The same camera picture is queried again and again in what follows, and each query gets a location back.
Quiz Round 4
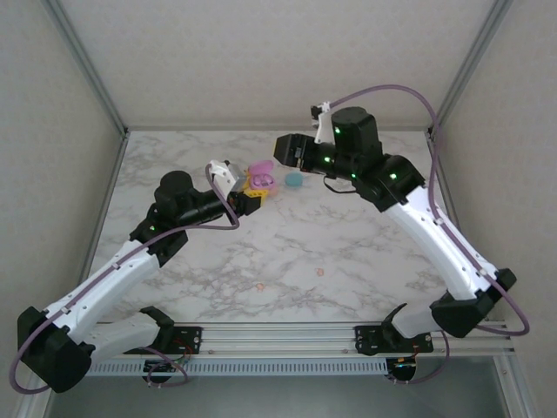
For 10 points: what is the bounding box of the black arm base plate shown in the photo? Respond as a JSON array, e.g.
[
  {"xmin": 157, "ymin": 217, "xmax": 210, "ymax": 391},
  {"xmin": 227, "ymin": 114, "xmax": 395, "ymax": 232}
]
[
  {"xmin": 121, "ymin": 326, "xmax": 205, "ymax": 354},
  {"xmin": 354, "ymin": 324, "xmax": 435, "ymax": 354}
]

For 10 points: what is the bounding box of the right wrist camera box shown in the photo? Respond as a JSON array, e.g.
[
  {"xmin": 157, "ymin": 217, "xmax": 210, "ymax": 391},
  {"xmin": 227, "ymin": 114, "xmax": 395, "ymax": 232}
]
[{"xmin": 309, "ymin": 100, "xmax": 335, "ymax": 144}]

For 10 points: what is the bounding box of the aluminium frame leg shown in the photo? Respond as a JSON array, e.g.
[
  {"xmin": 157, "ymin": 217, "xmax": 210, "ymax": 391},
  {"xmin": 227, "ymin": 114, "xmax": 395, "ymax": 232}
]
[
  {"xmin": 17, "ymin": 390, "xmax": 53, "ymax": 418},
  {"xmin": 494, "ymin": 356, "xmax": 537, "ymax": 418}
]

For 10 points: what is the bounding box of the aluminium mounting rail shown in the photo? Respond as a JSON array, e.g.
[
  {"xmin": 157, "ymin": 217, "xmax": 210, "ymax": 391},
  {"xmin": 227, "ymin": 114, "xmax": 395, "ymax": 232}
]
[{"xmin": 89, "ymin": 320, "xmax": 517, "ymax": 361}]

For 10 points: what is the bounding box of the aluminium frame post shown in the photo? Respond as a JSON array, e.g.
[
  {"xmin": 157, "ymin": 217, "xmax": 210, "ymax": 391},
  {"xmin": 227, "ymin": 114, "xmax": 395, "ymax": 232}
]
[
  {"xmin": 427, "ymin": 0, "xmax": 515, "ymax": 138},
  {"xmin": 42, "ymin": 0, "xmax": 131, "ymax": 137}
]

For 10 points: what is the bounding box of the aluminium table side rail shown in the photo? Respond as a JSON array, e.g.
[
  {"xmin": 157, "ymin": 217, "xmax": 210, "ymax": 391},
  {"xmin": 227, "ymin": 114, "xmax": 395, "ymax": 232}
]
[
  {"xmin": 80, "ymin": 130, "xmax": 131, "ymax": 284},
  {"xmin": 427, "ymin": 131, "xmax": 480, "ymax": 271}
]

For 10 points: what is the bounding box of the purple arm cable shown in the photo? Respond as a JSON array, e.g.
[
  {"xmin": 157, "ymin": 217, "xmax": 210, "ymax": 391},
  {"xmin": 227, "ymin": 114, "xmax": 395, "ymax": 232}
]
[
  {"xmin": 9, "ymin": 165, "xmax": 242, "ymax": 392},
  {"xmin": 330, "ymin": 84, "xmax": 532, "ymax": 387}
]

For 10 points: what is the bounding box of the white slotted cable duct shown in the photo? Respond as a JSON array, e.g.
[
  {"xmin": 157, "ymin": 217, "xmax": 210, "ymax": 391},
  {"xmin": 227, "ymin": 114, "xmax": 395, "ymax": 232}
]
[{"xmin": 86, "ymin": 359, "xmax": 389, "ymax": 376}]

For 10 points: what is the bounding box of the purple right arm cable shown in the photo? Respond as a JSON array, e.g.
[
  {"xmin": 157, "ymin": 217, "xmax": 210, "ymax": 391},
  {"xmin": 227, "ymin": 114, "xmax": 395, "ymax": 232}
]
[{"xmin": 330, "ymin": 84, "xmax": 532, "ymax": 387}]

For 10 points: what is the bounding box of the purple earbud charging case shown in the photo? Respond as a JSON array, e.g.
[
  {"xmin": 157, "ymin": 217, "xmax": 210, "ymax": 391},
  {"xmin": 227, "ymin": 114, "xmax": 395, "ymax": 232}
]
[{"xmin": 246, "ymin": 159, "xmax": 280, "ymax": 196}]

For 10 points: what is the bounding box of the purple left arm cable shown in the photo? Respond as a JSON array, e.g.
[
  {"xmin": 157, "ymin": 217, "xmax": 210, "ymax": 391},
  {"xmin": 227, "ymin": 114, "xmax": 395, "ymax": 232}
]
[{"xmin": 9, "ymin": 165, "xmax": 242, "ymax": 392}]

